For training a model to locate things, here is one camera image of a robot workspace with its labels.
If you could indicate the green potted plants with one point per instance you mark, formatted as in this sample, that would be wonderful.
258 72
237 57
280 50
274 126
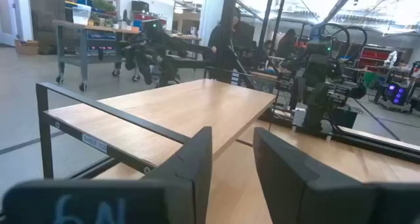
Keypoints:
103 5

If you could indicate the grey wheeled workbench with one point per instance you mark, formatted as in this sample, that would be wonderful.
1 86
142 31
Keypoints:
82 58

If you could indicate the clear plastic bin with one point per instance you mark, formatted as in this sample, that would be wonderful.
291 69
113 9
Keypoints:
81 13

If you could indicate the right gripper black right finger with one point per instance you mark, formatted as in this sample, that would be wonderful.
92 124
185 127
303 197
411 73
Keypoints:
288 184

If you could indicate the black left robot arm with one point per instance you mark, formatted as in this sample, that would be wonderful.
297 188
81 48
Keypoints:
315 73

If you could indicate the black aluminium table frame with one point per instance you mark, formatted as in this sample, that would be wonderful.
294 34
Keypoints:
377 142

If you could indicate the computer with purple lights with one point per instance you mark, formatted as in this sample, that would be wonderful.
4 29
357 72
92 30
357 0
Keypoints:
395 93

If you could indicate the white small robot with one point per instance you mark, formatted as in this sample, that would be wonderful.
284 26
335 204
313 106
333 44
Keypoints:
391 59

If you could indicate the black background robot arm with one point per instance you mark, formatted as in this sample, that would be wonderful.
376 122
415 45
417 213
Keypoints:
170 43

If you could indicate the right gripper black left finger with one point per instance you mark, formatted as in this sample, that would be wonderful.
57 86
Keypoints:
200 158

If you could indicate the red tool shelf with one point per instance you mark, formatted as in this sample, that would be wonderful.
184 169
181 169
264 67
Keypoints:
374 57

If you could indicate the black vertical pillar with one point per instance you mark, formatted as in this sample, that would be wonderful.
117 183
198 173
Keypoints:
228 20

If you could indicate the cardboard box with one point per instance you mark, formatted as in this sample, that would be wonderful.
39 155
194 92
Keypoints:
27 47

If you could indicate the person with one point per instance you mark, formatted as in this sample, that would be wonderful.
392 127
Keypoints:
215 36
286 45

